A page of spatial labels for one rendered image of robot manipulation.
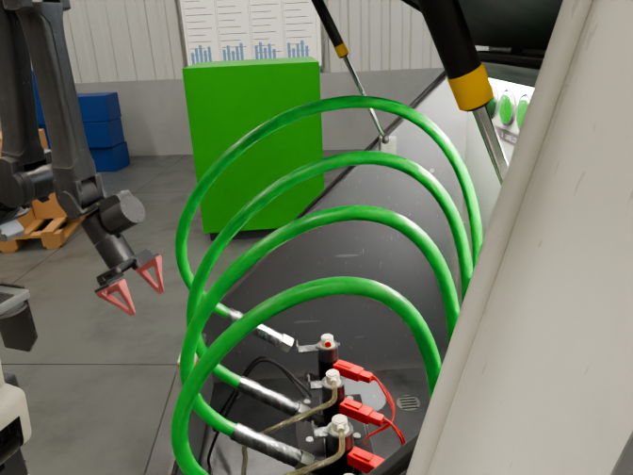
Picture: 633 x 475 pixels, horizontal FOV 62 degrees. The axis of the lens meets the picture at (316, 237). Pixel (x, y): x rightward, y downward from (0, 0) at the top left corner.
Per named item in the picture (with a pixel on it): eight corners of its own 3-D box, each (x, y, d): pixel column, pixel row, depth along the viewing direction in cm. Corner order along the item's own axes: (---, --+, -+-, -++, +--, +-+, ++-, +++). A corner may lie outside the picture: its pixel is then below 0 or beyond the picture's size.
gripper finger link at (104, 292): (159, 298, 106) (135, 258, 104) (137, 316, 100) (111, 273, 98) (137, 308, 109) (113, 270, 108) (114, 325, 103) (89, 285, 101)
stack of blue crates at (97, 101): (18, 175, 650) (-9, 73, 606) (40, 166, 695) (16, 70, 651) (115, 172, 640) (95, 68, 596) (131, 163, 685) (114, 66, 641)
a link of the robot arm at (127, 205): (86, 184, 108) (55, 196, 100) (122, 160, 102) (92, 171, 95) (118, 234, 110) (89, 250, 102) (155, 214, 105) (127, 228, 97)
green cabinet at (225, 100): (317, 202, 493) (311, 56, 445) (326, 235, 413) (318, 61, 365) (217, 208, 488) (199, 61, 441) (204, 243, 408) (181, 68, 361)
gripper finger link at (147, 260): (178, 283, 112) (155, 245, 111) (159, 299, 106) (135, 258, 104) (156, 292, 115) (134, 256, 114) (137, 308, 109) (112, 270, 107)
